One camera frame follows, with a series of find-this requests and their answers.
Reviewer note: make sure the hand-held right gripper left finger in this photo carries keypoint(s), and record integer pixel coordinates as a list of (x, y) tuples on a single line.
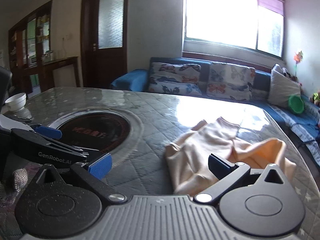
[(100, 167)]

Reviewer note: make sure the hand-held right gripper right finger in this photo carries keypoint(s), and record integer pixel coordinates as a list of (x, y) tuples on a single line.
[(220, 167)]

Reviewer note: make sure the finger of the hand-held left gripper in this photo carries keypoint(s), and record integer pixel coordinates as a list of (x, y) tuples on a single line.
[(48, 132), (75, 150)]

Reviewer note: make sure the cream knit garment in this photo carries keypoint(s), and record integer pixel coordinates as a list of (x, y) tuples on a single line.
[(197, 150)]

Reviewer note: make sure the person's left hand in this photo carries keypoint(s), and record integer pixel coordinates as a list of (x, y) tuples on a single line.
[(17, 178)]

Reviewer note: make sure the round black induction cooker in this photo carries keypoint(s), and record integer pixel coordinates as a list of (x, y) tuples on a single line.
[(100, 127)]

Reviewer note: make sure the white bowl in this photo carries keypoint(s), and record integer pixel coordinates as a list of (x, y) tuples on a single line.
[(15, 102)]

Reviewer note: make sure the dark wooden side table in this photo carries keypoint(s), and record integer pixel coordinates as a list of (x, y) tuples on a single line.
[(62, 67)]

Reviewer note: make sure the butterfly print cushion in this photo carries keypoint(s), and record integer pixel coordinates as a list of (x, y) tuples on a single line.
[(175, 78), (230, 81)]

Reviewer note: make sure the blue sofa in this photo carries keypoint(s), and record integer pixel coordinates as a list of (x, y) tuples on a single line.
[(130, 80)]

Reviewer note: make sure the dark wooden door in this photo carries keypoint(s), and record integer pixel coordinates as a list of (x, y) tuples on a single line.
[(110, 62)]

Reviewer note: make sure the dark wooden display cabinet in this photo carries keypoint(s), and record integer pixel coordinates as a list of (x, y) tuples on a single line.
[(32, 37)]

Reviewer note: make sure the green plastic bowl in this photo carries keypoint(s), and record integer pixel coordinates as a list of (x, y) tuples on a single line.
[(296, 105)]

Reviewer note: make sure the grey pillow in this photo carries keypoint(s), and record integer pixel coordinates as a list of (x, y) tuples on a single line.
[(282, 90)]

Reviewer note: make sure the black and white plush toy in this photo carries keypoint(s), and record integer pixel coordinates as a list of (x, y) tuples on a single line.
[(286, 72)]

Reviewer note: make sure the stuffed bear toy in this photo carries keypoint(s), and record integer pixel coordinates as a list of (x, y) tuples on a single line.
[(316, 97)]

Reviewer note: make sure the colourful pinwheel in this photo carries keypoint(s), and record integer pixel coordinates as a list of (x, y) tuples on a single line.
[(298, 57)]

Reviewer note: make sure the window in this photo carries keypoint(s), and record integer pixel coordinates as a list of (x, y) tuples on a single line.
[(225, 15)]

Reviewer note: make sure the purple roller blind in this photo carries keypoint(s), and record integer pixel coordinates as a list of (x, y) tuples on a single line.
[(271, 2)]

